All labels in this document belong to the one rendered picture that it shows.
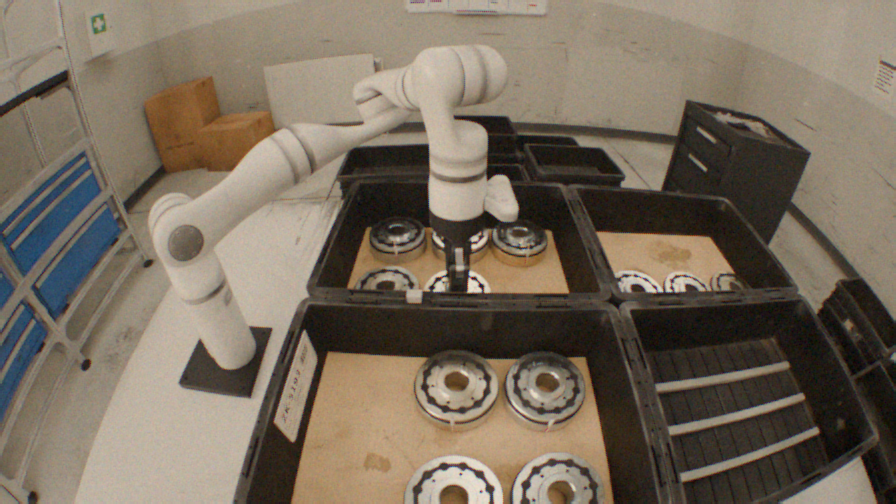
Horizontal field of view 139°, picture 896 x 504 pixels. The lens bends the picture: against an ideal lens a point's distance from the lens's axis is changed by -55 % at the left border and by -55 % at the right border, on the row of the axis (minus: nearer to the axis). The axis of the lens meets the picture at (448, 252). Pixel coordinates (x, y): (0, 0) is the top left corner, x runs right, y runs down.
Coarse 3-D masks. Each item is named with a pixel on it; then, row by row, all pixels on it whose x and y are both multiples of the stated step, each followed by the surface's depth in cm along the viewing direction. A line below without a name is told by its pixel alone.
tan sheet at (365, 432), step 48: (336, 384) 45; (384, 384) 46; (336, 432) 40; (384, 432) 40; (432, 432) 41; (480, 432) 41; (528, 432) 40; (576, 432) 40; (336, 480) 35; (384, 480) 36
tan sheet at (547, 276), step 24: (552, 240) 69; (360, 264) 64; (384, 264) 64; (408, 264) 64; (432, 264) 64; (480, 264) 64; (504, 264) 64; (552, 264) 64; (504, 288) 59; (528, 288) 59; (552, 288) 59
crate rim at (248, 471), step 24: (432, 312) 43; (456, 312) 43; (480, 312) 43; (504, 312) 43; (528, 312) 43; (552, 312) 43; (576, 312) 43; (600, 312) 43; (288, 336) 39; (624, 336) 39; (288, 360) 37; (624, 360) 37; (264, 408) 32; (648, 408) 32; (264, 432) 30; (648, 432) 30; (648, 456) 28; (240, 480) 26
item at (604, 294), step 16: (352, 192) 64; (576, 208) 60; (336, 224) 56; (576, 224) 56; (320, 256) 50; (592, 256) 51; (320, 272) 48; (592, 272) 48; (320, 288) 45; (336, 288) 45; (608, 288) 45
